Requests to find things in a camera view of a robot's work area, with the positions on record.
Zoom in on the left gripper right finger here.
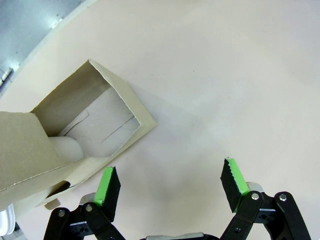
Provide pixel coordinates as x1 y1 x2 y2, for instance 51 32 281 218
218 157 312 240

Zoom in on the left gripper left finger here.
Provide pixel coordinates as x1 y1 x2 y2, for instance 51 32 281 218
43 166 126 240

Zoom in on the brown cardboard cup carrier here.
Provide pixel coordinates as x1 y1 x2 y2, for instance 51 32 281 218
0 59 159 209

